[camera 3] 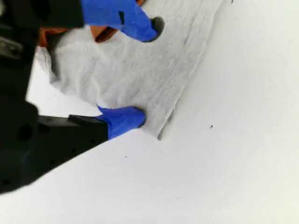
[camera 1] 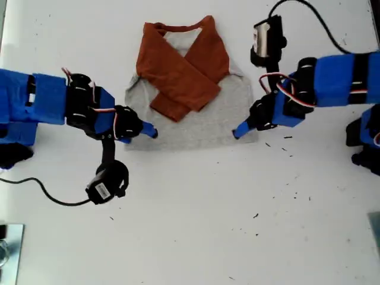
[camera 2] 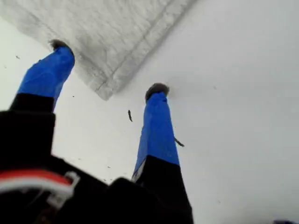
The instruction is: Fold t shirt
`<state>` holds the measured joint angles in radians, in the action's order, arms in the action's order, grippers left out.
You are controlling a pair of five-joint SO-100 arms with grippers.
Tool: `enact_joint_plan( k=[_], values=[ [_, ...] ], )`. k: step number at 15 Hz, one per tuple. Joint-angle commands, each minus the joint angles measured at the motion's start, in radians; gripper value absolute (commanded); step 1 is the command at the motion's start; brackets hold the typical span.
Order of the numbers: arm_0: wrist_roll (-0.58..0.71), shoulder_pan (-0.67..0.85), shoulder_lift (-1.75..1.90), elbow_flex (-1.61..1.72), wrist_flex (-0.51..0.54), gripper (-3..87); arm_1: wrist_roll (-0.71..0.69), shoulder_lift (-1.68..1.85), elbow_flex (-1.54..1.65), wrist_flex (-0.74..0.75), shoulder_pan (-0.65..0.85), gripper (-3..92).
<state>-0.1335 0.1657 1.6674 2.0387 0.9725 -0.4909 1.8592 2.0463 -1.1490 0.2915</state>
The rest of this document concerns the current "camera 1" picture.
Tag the grey and rust raglan t-shirt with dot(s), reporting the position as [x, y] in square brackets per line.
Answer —
[193, 133]

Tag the shiny steel plate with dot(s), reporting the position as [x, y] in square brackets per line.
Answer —
[13, 255]

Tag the short black camera stalk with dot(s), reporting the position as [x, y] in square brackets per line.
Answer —
[108, 151]
[272, 77]

